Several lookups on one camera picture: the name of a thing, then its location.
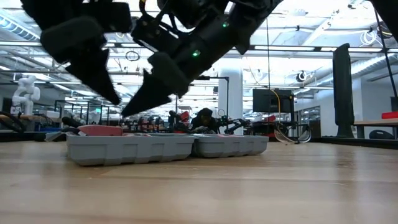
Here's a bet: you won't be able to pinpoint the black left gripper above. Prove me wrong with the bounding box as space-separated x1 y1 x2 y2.
40 17 121 106

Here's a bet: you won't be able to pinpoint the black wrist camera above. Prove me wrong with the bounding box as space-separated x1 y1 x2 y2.
82 1 134 34
132 14 181 58

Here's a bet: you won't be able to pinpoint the black background monitor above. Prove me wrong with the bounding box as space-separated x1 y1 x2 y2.
252 88 295 113

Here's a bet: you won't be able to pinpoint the white pillar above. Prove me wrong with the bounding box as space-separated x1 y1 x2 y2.
218 67 244 135

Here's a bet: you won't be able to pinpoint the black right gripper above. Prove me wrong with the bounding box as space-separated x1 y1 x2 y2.
120 6 259 118

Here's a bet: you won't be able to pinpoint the white hanging coiled cable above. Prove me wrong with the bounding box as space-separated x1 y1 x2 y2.
360 29 377 47

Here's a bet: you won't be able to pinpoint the black ceiling device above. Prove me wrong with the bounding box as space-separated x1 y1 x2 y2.
377 23 394 40

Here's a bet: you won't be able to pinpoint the black curved hose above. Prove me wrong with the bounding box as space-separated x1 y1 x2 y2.
0 111 25 133

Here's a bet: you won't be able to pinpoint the grey plastic tool case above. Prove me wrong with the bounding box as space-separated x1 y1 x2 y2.
66 132 270 167

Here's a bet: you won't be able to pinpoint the thin black hanging ring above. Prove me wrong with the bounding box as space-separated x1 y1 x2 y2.
125 50 141 62

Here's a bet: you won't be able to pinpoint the person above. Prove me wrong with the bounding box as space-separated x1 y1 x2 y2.
190 108 218 134

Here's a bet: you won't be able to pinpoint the black background workstation frame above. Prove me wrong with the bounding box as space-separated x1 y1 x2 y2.
54 99 103 128

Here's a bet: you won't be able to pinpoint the yellow hanging cable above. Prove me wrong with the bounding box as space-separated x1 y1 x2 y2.
270 89 282 122

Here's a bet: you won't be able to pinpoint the clear safety glasses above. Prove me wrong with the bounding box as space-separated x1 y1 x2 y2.
273 122 313 145

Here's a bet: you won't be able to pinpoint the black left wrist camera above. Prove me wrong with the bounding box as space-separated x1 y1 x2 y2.
82 1 134 34

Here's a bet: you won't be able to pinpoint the black chair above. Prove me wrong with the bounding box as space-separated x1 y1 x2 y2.
368 129 396 140

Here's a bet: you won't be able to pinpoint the thin black stand pole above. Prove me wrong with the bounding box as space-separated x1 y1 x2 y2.
374 11 398 97

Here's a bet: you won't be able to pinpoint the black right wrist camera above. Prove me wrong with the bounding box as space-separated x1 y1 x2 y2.
132 14 181 58

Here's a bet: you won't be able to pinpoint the black work glove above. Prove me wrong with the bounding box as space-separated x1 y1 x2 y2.
61 116 85 129

